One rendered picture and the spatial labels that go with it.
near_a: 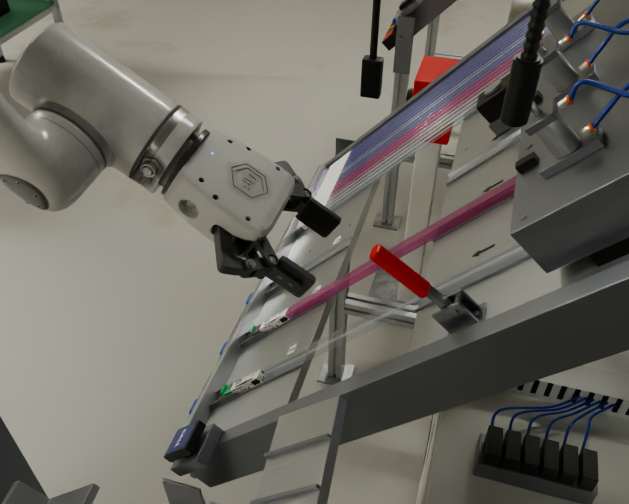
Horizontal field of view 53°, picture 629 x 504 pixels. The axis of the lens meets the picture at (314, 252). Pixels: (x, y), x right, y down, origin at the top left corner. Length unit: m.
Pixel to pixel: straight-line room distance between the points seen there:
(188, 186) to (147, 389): 1.32
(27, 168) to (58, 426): 1.35
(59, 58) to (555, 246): 0.43
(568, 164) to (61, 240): 2.05
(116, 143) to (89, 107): 0.04
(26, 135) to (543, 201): 0.40
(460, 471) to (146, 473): 0.94
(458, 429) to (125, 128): 0.67
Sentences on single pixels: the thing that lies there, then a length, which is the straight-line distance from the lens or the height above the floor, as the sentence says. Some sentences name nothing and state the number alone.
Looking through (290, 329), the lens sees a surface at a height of 0.81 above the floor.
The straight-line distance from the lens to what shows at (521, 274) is 0.57.
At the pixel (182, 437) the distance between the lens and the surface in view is 0.79.
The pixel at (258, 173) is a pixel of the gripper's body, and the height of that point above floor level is 1.11.
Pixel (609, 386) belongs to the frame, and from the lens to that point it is 1.08.
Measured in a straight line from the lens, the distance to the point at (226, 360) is 0.93.
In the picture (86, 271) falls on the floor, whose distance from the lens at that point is 2.24.
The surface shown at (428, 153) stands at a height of 0.57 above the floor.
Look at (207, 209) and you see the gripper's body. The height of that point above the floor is 1.11.
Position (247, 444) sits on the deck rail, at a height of 0.81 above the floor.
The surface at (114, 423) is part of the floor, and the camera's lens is 1.81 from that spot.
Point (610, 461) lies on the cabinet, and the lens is 1.05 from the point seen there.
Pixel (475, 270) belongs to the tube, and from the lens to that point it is 0.59.
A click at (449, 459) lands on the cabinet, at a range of 0.98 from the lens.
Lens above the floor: 1.46
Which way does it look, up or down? 42 degrees down
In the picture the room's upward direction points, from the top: straight up
